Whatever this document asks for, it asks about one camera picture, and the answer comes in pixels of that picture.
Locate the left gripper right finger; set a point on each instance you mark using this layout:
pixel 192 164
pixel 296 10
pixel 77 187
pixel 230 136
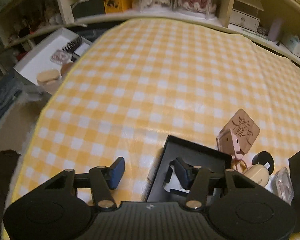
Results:
pixel 196 180

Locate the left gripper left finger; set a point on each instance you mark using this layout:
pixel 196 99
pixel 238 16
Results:
pixel 104 179

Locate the black cardboard box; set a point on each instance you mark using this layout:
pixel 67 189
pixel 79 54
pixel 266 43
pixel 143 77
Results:
pixel 165 186

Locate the pink eyelash curler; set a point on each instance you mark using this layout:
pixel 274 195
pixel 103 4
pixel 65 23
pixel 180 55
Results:
pixel 228 143

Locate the beige oval case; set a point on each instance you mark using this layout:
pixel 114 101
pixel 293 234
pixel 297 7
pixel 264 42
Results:
pixel 258 173

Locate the carved wooden block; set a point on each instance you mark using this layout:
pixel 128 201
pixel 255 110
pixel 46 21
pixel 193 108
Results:
pixel 245 129

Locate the black round compact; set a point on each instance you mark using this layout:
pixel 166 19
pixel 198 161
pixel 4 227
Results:
pixel 264 158

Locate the clear press-on nail box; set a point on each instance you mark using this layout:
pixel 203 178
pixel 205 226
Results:
pixel 283 185

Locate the yellow checkered tablecloth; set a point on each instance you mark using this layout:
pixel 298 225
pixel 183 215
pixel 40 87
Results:
pixel 149 78

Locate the beige oval container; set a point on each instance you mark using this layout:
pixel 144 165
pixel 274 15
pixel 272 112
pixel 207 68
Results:
pixel 49 80

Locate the white tray box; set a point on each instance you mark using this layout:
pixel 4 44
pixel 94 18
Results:
pixel 39 58

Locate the pink patterned case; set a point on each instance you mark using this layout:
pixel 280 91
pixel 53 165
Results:
pixel 60 57

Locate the dark blue folded cloth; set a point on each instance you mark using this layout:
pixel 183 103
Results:
pixel 10 89

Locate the black comb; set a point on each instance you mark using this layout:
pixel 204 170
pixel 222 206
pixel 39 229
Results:
pixel 71 46

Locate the white mini drawer unit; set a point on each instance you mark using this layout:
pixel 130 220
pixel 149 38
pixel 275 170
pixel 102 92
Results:
pixel 245 14

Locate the white tissue box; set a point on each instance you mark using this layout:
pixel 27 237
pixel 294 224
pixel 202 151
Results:
pixel 292 42

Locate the lilac bottle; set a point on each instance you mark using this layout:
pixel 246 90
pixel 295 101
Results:
pixel 275 29

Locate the yellow box on shelf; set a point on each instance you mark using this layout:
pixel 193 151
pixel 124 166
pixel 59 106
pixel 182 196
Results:
pixel 117 6

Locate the wooden headboard shelf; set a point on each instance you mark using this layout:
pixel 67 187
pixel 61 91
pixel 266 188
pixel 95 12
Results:
pixel 262 21

